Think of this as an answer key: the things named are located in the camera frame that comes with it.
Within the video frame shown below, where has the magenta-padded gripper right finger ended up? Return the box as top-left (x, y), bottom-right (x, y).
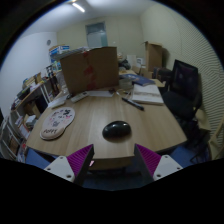
top-left (133, 143), bottom-right (184, 185)

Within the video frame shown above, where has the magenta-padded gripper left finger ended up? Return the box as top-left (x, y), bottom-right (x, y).
top-left (43, 143), bottom-right (95, 187)

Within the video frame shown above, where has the pink printed mouse pad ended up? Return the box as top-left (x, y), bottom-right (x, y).
top-left (39, 106), bottom-right (76, 141)

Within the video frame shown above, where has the black computer mouse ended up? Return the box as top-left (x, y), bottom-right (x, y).
top-left (101, 120), bottom-right (132, 140)

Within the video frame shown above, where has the black marker pen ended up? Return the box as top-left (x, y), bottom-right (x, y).
top-left (121, 97), bottom-right (146, 112)

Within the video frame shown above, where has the white remote control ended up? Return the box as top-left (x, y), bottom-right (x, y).
top-left (70, 91), bottom-right (90, 103)

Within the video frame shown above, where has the white open book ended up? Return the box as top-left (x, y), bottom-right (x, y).
top-left (131, 83), bottom-right (165, 106)

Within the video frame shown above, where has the white paper sheet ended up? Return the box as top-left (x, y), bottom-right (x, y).
top-left (85, 89), bottom-right (115, 98)

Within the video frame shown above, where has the wooden shelf unit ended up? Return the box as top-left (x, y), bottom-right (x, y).
top-left (0, 63), bottom-right (64, 163)

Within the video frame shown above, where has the black office chair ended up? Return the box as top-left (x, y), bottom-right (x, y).
top-left (161, 59), bottom-right (203, 122)

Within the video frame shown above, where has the blue book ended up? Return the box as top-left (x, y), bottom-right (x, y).
top-left (120, 73), bottom-right (156, 87)

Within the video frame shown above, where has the large brown cardboard box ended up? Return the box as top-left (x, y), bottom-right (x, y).
top-left (59, 46), bottom-right (120, 96)

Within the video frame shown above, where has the tall brown cardboard box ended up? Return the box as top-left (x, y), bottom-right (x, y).
top-left (143, 40), bottom-right (164, 72)

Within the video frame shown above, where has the ceiling light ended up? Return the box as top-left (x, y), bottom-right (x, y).
top-left (71, 2), bottom-right (86, 14)

